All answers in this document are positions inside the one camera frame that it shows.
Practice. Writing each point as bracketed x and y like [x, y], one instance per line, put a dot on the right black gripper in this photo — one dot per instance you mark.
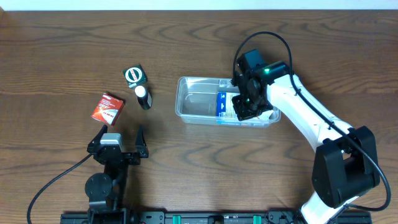
[245, 112]

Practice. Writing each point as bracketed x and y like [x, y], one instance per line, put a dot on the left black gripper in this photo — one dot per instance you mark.
[142, 150]

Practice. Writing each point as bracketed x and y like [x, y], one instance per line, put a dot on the red orange small box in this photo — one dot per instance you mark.
[108, 109]

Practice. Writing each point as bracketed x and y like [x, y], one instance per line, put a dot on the white green medicine box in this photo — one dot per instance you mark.
[265, 115]

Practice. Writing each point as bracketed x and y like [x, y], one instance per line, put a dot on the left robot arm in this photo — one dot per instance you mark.
[105, 190]

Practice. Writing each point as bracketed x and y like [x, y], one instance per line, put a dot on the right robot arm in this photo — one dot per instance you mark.
[345, 158]

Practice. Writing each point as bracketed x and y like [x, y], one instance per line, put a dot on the clear plastic container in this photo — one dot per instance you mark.
[196, 100]

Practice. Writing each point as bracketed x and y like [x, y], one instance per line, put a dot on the black bottle white cap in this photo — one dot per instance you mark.
[143, 96]

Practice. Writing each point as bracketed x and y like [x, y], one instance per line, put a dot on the dark green square box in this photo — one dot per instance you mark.
[135, 76]

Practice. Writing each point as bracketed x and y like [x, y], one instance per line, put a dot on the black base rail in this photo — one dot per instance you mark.
[186, 217]

